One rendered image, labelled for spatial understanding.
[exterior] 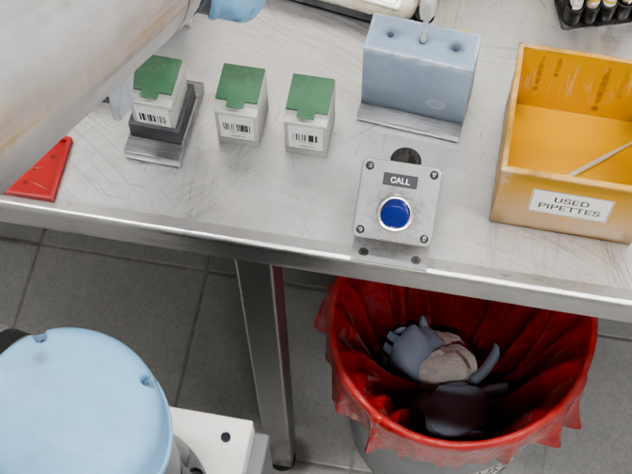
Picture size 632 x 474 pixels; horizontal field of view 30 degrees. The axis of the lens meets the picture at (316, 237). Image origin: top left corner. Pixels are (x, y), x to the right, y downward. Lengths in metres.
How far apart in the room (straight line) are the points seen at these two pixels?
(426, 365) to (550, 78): 0.72
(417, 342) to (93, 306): 0.59
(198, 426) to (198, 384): 0.98
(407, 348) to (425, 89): 0.71
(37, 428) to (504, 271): 0.49
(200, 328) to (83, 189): 0.90
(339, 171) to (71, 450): 0.47
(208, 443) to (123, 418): 0.24
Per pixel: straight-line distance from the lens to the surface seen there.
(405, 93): 1.11
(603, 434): 1.98
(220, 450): 0.98
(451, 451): 1.49
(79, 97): 0.54
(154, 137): 1.12
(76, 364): 0.77
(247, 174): 1.11
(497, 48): 1.20
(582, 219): 1.08
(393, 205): 1.01
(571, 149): 1.14
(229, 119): 1.09
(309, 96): 1.08
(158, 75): 1.08
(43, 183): 1.14
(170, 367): 1.98
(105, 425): 0.75
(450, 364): 1.73
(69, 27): 0.55
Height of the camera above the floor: 1.84
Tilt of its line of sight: 64 degrees down
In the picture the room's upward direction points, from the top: 1 degrees counter-clockwise
